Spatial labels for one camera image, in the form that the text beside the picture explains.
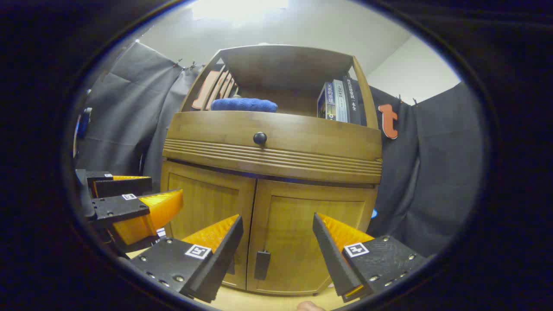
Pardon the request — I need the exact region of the grey spine book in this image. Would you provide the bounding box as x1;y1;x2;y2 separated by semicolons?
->
332;79;350;123

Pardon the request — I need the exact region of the blue cover book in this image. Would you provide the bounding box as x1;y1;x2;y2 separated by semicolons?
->
317;82;337;121

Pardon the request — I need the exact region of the wooden double-door shoe cabinet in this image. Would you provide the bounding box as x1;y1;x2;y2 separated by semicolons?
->
161;44;383;296

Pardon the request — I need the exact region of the wooden drawer with black knob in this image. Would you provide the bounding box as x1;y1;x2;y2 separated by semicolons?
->
163;111;383;185

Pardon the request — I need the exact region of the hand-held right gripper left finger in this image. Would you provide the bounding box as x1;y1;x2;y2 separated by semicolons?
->
130;215;243;303

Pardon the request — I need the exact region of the black spine book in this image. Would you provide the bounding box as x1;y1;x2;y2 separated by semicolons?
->
343;76;362;126

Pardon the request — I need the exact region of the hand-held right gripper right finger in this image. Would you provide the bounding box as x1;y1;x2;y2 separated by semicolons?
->
313;213;429;303

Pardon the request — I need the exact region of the blue folded towel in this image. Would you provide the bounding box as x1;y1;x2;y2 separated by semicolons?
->
211;98;278;113

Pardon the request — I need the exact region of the black backdrop cloth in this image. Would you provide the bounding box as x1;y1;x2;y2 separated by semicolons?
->
76;41;482;257

